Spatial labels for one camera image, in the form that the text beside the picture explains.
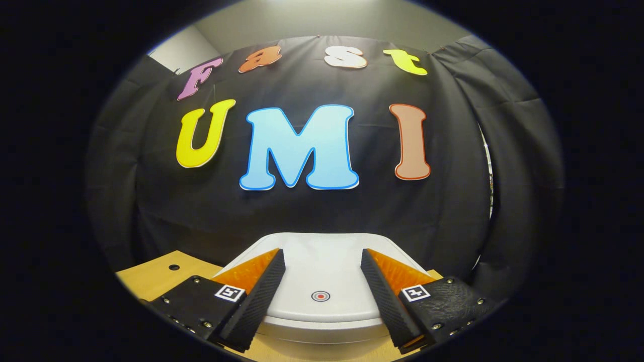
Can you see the wooden desktop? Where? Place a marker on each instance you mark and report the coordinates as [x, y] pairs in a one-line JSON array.
[[151, 279]]

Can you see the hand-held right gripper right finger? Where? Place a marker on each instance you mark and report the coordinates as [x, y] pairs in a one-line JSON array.
[[387, 301]]

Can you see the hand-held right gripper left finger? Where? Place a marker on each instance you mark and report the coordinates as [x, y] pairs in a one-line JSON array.
[[256, 301]]

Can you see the white desktop garbage bin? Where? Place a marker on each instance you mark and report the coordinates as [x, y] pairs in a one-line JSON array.
[[322, 266]]

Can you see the black backdrop cloth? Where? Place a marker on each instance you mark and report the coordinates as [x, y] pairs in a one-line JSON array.
[[176, 211]]

